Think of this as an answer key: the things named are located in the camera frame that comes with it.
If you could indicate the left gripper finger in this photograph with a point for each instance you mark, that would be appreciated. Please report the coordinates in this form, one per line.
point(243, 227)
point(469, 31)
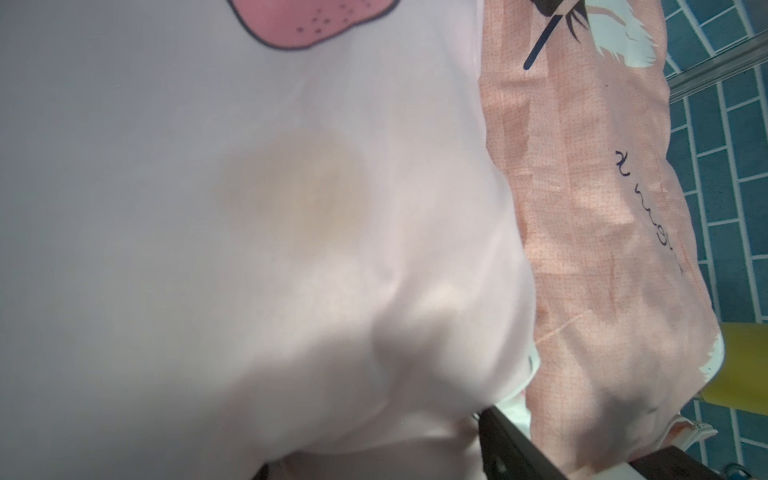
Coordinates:
point(508, 454)

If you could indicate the salmon feather print pillow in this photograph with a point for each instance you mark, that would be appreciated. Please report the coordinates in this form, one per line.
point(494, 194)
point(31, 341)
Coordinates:
point(577, 108)

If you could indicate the light pink cartoon pillow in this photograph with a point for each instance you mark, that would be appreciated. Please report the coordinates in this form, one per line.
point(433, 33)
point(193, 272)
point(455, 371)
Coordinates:
point(219, 255)

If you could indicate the yellow pen cup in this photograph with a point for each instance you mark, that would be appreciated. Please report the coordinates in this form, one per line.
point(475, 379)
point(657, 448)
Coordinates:
point(741, 380)

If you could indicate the right aluminium corner post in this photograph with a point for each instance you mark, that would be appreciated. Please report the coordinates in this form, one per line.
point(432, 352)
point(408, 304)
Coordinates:
point(733, 61)

